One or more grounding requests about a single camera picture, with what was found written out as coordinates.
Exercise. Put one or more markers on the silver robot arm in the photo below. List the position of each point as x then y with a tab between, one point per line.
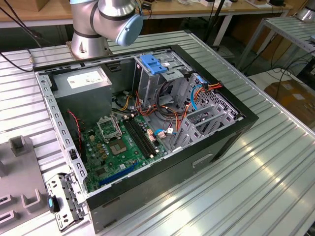
108	14

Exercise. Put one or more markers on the perforated metal disk bay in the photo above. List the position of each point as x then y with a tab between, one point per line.
187	127

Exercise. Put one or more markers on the black RAM slot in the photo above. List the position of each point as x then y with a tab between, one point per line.
139	137
136	138
142	136
145	135

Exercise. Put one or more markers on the grey metal drive cage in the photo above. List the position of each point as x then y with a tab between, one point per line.
147	86

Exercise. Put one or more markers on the green motherboard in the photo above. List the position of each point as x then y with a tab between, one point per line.
130	157

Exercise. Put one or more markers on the blue plastic cage latch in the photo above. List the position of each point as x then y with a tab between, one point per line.
152	65

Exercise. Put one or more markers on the black open PC case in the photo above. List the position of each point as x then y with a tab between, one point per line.
172	177

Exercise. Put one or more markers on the blue expansion slot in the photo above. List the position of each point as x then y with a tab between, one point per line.
118	175

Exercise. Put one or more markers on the grey power supply unit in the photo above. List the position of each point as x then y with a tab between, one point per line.
81	98

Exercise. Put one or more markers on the black case fan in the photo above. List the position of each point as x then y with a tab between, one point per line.
73	127

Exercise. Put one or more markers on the long wooden desk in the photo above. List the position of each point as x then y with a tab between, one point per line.
172	9

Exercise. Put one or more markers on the black stand pole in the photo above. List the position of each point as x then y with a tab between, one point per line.
217	14

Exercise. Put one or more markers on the white box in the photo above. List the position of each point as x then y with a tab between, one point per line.
209	3

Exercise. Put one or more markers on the black latch with blue tab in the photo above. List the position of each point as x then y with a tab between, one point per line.
51	203

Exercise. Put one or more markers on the large brown cardboard box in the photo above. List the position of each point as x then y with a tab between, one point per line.
295	98

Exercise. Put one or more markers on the grey parts rack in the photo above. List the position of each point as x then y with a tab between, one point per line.
22	172

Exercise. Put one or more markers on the metal slat side table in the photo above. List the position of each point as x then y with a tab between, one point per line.
283	27

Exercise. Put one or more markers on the black plastic wall bracket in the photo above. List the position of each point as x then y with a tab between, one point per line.
114	67

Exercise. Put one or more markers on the grey metal slot bracket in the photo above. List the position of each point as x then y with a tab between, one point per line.
55	184

